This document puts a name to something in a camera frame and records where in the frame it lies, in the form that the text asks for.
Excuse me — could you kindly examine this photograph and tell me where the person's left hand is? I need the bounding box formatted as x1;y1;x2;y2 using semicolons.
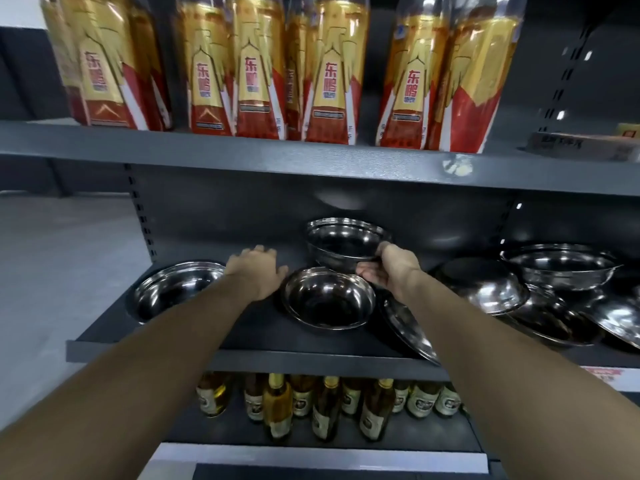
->
225;245;290;303

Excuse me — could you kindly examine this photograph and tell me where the person's right hand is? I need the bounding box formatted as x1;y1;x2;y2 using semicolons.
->
356;242;427;295

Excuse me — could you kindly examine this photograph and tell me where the deep stainless steel bowl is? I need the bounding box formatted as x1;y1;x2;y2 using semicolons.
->
306;217;392;274

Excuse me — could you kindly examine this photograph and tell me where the person's right forearm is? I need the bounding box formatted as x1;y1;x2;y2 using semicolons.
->
397;280;640;480

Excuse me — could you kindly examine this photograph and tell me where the person's left forearm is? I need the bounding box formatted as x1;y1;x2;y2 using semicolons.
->
0;287;263;480

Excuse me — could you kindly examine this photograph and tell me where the flat stainless steel plate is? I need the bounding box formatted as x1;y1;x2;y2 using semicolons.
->
382;294;442;366

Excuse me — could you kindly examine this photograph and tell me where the upturned stainless steel bowl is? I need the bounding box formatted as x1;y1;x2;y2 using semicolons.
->
432;257;530;316

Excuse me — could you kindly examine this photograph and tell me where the dark grey metal shelf unit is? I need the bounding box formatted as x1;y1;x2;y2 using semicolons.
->
0;0;640;480

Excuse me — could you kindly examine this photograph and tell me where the row of amber glass bottles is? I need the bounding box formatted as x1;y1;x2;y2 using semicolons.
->
195;372;469;443

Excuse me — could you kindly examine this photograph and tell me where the row of gold red drink bottles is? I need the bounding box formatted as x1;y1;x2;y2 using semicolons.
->
39;0;529;154

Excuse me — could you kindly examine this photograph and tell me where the wide-rimmed stainless steel bowl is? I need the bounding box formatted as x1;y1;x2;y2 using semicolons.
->
500;244;624;292

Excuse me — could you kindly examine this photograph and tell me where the flat cardboard box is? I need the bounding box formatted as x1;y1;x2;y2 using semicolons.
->
526;132;640;163

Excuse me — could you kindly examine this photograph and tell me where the red white shelf label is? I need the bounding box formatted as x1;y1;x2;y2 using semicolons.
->
580;366;640;393

